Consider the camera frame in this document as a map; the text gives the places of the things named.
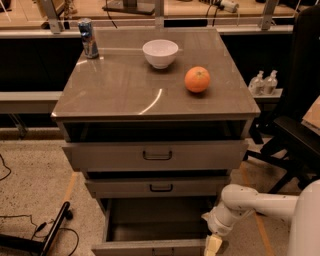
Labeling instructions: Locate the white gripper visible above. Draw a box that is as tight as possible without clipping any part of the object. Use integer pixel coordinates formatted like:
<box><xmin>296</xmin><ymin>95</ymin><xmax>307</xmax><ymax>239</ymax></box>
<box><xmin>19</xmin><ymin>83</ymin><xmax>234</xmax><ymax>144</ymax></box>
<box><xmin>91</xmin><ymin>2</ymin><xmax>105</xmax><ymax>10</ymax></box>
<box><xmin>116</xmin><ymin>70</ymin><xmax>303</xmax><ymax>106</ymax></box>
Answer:
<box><xmin>201</xmin><ymin>202</ymin><xmax>240</xmax><ymax>256</ymax></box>

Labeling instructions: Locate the grey bottom drawer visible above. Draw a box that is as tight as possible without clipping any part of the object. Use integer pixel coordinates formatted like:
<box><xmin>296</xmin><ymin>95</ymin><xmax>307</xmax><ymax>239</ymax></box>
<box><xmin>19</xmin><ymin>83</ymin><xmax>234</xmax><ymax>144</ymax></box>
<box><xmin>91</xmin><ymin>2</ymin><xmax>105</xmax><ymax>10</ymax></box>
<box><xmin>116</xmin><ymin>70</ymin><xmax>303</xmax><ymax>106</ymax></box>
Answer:
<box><xmin>92</xmin><ymin>196</ymin><xmax>215</xmax><ymax>256</ymax></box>

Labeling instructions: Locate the grey drawer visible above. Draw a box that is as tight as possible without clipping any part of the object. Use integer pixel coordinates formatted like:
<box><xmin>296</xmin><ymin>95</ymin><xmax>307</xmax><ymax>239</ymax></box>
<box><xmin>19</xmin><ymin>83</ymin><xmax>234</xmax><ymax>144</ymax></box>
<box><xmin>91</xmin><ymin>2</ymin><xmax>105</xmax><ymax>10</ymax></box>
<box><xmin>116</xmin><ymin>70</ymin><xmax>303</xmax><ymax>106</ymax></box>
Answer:
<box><xmin>85</xmin><ymin>176</ymin><xmax>230</xmax><ymax>199</ymax></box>
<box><xmin>63</xmin><ymin>140</ymin><xmax>248</xmax><ymax>172</ymax></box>
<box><xmin>92</xmin><ymin>196</ymin><xmax>215</xmax><ymax>256</ymax></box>

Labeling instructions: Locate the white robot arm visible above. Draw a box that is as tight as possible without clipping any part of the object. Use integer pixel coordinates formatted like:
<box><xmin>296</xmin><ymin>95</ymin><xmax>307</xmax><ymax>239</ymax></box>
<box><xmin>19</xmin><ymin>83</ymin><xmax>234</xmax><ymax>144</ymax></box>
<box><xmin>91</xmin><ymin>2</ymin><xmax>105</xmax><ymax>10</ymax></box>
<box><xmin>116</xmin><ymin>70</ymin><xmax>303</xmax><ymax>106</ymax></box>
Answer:
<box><xmin>202</xmin><ymin>180</ymin><xmax>320</xmax><ymax>256</ymax></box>

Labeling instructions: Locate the grey middle drawer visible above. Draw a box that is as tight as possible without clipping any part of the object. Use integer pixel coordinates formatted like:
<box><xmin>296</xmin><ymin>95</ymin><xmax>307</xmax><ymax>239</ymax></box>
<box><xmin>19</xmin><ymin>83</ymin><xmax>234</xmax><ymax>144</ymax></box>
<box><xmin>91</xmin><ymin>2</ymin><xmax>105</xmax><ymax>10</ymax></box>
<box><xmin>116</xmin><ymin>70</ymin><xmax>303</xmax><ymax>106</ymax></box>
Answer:
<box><xmin>85</xmin><ymin>176</ymin><xmax>230</xmax><ymax>199</ymax></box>

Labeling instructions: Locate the grey top drawer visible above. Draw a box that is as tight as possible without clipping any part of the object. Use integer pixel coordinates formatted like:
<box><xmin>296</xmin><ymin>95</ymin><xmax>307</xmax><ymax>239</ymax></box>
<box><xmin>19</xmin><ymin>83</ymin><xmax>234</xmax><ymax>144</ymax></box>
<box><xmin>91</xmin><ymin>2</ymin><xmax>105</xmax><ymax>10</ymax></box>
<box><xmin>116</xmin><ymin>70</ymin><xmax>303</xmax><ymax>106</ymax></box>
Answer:
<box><xmin>63</xmin><ymin>140</ymin><xmax>248</xmax><ymax>172</ymax></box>

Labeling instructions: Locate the grey drawer cabinet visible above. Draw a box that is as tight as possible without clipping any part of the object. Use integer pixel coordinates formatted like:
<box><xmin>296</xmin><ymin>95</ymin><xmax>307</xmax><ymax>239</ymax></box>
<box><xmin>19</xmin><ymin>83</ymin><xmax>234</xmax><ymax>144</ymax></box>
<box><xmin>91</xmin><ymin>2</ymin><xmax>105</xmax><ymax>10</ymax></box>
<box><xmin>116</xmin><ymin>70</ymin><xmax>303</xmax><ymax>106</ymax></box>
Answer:
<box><xmin>50</xmin><ymin>27</ymin><xmax>261</xmax><ymax>214</ymax></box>

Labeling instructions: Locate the black office chair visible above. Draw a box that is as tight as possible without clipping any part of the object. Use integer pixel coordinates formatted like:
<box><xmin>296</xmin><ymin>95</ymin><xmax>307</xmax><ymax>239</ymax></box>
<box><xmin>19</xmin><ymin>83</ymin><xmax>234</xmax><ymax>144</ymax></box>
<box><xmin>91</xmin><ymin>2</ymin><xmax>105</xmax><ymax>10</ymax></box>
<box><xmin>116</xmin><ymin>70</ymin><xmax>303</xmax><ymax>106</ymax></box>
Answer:
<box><xmin>245</xmin><ymin>4</ymin><xmax>320</xmax><ymax>194</ymax></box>

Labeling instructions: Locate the grey side shelf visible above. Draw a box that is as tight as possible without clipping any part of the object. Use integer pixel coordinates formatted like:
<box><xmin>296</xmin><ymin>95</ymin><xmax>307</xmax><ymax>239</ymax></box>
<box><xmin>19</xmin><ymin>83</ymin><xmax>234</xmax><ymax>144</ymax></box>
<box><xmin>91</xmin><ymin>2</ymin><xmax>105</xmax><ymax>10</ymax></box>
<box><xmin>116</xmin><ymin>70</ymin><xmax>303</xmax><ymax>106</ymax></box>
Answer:
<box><xmin>254</xmin><ymin>89</ymin><xmax>282</xmax><ymax>104</ymax></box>

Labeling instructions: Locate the orange fruit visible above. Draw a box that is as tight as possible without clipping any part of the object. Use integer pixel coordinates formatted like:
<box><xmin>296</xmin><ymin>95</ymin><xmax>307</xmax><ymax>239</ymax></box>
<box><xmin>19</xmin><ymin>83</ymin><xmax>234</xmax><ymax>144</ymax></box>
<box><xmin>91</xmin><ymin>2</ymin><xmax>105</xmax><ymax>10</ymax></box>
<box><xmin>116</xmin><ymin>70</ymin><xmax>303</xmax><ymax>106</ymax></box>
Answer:
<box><xmin>184</xmin><ymin>66</ymin><xmax>210</xmax><ymax>93</ymax></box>

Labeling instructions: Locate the right clear pump bottle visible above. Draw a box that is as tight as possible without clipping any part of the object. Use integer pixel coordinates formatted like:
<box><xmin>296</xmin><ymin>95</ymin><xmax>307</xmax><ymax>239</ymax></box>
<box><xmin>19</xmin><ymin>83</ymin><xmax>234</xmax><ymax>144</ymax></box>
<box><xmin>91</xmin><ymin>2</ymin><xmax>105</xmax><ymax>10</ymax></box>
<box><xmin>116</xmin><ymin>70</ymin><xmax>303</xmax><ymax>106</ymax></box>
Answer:
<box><xmin>263</xmin><ymin>70</ymin><xmax>278</xmax><ymax>95</ymax></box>

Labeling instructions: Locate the black floor stand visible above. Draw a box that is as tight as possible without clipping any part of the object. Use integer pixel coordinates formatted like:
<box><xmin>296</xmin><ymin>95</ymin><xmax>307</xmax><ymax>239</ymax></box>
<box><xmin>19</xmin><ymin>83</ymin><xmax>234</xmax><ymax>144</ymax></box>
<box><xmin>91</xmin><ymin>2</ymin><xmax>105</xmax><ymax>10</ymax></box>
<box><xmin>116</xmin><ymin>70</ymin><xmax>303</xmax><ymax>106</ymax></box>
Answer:
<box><xmin>0</xmin><ymin>201</ymin><xmax>74</xmax><ymax>256</ymax></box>

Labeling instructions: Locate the white bowl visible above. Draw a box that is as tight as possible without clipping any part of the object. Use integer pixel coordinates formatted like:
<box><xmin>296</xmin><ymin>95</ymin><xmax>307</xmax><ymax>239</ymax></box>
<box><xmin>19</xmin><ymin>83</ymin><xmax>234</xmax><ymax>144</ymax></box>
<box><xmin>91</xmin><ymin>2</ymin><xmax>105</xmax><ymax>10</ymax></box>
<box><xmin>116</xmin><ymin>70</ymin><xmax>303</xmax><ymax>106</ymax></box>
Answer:
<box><xmin>142</xmin><ymin>39</ymin><xmax>179</xmax><ymax>69</ymax></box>

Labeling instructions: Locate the blue silver drink can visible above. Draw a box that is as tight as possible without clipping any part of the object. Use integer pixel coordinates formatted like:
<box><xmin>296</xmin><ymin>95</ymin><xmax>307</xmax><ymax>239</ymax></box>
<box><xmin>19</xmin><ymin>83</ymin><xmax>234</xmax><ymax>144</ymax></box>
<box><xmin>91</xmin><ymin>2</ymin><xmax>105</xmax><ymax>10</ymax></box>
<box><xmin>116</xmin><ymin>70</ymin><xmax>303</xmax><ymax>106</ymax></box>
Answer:
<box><xmin>78</xmin><ymin>18</ymin><xmax>99</xmax><ymax>59</ymax></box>

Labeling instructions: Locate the black floor cable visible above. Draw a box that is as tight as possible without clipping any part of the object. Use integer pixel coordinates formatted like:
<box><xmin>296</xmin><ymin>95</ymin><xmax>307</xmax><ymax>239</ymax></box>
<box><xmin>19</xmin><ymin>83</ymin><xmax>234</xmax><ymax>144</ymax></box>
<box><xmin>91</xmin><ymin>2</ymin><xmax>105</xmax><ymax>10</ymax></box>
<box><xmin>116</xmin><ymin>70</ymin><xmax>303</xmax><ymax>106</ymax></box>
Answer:
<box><xmin>0</xmin><ymin>153</ymin><xmax>80</xmax><ymax>256</ymax></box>

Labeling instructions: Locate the grey metal bench rail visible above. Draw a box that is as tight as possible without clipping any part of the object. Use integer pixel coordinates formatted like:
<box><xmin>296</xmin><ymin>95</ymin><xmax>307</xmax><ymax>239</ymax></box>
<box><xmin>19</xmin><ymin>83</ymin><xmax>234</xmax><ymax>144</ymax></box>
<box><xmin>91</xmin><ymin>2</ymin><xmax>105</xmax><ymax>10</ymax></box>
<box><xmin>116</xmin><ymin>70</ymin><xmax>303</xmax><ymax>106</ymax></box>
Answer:
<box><xmin>0</xmin><ymin>91</ymin><xmax>62</xmax><ymax>114</ymax></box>

